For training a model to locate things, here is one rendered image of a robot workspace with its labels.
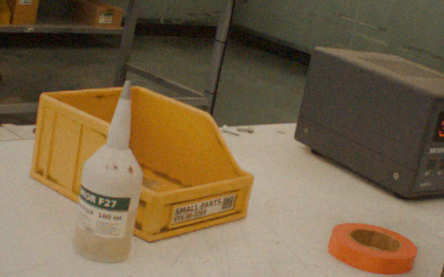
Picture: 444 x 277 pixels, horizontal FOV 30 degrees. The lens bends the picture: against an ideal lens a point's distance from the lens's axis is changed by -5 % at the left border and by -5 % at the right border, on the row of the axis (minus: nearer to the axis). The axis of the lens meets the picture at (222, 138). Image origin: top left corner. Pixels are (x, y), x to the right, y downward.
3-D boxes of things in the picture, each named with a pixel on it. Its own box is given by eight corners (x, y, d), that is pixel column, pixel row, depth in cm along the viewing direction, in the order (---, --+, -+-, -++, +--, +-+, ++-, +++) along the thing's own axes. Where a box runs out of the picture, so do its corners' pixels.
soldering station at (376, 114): (483, 198, 74) (509, 99, 72) (404, 207, 67) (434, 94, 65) (373, 145, 86) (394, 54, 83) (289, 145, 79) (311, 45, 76)
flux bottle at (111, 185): (61, 240, 48) (86, 72, 45) (109, 235, 50) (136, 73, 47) (91, 266, 45) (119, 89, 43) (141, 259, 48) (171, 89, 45)
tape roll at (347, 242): (370, 234, 59) (375, 219, 59) (429, 268, 55) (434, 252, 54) (309, 242, 56) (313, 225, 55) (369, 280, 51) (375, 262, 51)
